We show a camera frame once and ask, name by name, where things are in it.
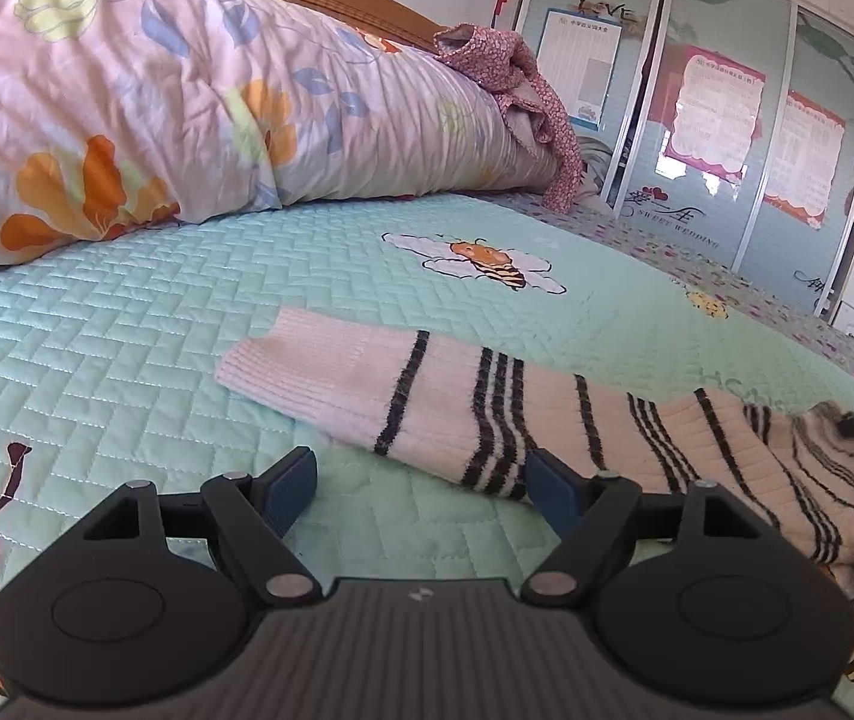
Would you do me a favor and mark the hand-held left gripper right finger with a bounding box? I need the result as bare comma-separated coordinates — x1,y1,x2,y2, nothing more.
519,448,774,606

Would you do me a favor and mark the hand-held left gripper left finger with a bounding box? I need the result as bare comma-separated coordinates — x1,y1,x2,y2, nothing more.
80,446,321,606

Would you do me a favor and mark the cream black striped sweater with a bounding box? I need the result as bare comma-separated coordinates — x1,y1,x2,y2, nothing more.
217,307,854,720

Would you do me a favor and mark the purple heart print bedsheet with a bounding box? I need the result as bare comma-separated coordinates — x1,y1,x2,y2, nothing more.
487,190,854,385

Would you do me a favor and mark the mint bee print bedspread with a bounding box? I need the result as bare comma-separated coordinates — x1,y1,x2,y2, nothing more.
0,191,854,720

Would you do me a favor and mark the sliding door wardrobe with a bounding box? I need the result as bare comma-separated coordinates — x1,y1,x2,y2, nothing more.
508,0,854,316

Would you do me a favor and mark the grey striped cloth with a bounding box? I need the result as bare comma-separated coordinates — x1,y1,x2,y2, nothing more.
575,136,627,206

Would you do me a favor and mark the pink floral rolled duvet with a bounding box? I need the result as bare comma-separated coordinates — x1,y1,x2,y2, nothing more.
0,0,585,290

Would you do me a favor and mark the pink floral garment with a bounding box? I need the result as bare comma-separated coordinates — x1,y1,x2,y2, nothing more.
431,22,585,211

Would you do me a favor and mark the orange bordered wall poster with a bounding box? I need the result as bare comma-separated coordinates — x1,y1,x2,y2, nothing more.
763,90,846,230

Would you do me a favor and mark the pink bordered wall poster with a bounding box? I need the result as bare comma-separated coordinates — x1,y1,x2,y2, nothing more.
663,45,767,182

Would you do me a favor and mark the blue bordered wall poster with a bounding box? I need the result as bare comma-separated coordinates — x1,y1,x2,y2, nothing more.
536,7,621,128

